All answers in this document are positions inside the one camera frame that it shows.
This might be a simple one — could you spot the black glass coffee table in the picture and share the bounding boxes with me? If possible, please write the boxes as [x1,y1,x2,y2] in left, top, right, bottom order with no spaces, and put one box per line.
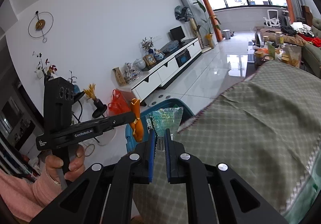
[245,37,304,77]

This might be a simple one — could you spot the patterned green tablecloth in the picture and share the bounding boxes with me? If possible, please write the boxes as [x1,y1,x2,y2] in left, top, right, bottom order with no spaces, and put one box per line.
[131,59,321,224]

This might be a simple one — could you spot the black plant stand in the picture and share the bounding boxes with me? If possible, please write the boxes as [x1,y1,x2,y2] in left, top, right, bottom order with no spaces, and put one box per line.
[42,76,108,139]

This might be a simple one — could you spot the white bathroom scale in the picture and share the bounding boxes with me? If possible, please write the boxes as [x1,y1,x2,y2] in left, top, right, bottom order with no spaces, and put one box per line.
[145,92,172,107]

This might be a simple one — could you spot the teal plastic trash bin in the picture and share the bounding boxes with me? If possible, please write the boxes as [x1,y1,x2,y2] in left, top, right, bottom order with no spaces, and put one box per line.
[139,98,194,151]

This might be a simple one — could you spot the white office chair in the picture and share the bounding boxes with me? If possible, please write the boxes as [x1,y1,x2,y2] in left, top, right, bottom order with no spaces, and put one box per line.
[264,9,280,27]

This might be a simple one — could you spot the person's left hand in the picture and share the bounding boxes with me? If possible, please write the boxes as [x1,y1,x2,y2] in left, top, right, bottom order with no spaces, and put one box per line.
[45,145,85,183]

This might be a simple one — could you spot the pink sleeve forearm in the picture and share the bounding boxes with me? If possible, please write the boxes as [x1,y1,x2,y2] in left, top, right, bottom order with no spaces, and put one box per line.
[1,167,62,222]

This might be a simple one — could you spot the round wire wall clock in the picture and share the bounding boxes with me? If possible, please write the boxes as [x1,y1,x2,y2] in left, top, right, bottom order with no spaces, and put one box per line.
[28,11,54,43]

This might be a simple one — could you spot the white small trash can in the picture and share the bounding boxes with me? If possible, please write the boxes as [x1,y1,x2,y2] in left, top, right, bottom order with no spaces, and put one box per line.
[222,29,231,40]

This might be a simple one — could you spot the green brown sectional sofa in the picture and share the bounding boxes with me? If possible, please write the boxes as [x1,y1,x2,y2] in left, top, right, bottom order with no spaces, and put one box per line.
[260,17,320,78]

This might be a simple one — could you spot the green foil snack bag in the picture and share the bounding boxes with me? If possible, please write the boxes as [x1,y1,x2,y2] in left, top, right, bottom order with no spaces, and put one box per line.
[145,106,183,151]

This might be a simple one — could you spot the left orange curtain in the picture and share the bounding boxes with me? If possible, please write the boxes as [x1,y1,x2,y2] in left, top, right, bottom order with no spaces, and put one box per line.
[203,0,223,42]

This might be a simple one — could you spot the tall green potted plant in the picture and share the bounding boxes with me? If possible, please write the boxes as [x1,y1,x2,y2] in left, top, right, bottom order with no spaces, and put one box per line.
[196,0,221,49]

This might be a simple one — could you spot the black monitor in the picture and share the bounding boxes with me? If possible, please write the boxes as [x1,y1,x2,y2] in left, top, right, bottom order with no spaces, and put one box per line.
[170,26,186,45]

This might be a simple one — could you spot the white standing air conditioner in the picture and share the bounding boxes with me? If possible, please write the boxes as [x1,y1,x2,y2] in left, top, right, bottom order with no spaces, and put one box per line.
[181,0,218,46]

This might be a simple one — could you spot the white black tv cabinet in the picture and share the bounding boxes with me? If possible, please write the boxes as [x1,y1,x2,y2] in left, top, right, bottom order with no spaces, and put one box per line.
[128,39,201,102]

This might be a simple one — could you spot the orange plastic bag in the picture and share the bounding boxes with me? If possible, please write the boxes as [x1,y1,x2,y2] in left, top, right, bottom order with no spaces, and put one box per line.
[108,89,131,116]

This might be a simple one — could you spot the orange peel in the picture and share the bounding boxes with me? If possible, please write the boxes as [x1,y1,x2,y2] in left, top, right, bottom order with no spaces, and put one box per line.
[129,98,144,143]

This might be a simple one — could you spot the framed picture on cabinet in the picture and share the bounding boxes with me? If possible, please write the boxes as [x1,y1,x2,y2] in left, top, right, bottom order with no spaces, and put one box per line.
[143,54,157,67]

